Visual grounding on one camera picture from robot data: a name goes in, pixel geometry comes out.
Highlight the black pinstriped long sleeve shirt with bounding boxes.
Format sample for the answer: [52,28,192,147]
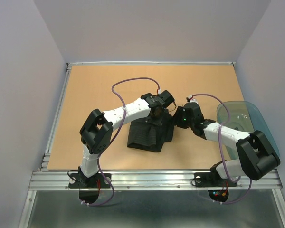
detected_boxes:
[127,109,174,152]

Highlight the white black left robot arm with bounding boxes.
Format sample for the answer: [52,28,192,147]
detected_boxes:
[78,90,175,187]

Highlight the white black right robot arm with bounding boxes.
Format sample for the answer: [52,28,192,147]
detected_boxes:
[173,102,281,185]

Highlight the translucent blue plastic bin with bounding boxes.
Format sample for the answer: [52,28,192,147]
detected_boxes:
[216,101,280,160]

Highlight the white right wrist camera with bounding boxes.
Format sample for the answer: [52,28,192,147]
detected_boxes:
[186,95,198,104]

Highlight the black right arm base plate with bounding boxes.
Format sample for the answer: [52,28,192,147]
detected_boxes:
[191,172,238,188]

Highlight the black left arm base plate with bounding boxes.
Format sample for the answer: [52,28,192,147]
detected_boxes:
[67,172,110,189]

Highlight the aluminium table frame rail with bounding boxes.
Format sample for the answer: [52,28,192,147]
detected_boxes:
[19,61,285,228]

